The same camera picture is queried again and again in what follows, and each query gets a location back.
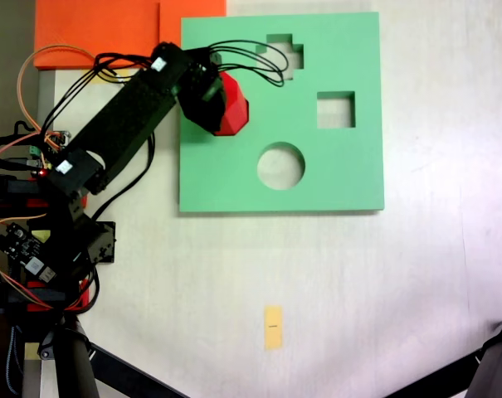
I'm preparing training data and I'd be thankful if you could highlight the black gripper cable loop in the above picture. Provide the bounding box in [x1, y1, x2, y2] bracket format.
[207, 38, 286, 89]

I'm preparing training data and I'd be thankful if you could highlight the red octagonal pillar block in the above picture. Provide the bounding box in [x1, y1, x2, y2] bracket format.
[212, 71, 251, 138]

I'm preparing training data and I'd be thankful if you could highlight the small circuit board green terminal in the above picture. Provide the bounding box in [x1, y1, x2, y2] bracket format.
[28, 129, 71, 172]

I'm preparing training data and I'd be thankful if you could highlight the red base clamp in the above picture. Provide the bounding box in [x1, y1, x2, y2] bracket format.
[25, 278, 90, 313]

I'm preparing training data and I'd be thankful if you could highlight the black pointed gripper jaw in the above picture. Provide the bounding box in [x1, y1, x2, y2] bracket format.
[178, 88, 227, 137]

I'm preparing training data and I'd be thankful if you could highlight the orange wire loop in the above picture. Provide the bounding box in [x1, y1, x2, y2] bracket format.
[17, 44, 97, 146]

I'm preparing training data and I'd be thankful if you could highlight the black spliced cable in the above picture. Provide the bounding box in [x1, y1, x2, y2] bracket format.
[91, 68, 157, 221]

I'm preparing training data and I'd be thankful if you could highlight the green shape sorter board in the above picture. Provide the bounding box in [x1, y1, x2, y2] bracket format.
[178, 11, 386, 216]

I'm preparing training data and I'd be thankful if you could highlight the yellow tape strip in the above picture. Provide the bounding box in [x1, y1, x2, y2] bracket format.
[81, 67, 132, 85]

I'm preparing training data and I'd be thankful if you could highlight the notched black tripod leg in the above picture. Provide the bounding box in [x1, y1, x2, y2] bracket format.
[465, 312, 502, 398]

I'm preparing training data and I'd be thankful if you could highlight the black controller circuit board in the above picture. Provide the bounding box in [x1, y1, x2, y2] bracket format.
[0, 221, 57, 284]

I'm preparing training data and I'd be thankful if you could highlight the blue braided cable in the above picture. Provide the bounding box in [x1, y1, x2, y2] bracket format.
[4, 324, 22, 396]

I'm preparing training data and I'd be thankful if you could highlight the large orange flat board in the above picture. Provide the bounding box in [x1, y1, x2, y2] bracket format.
[33, 0, 162, 70]

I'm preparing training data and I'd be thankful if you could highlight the thin black tripod strut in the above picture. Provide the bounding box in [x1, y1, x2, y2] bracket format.
[382, 348, 485, 398]
[86, 341, 190, 398]

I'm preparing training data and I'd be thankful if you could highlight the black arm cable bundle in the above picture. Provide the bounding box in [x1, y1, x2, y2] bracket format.
[40, 51, 158, 134]

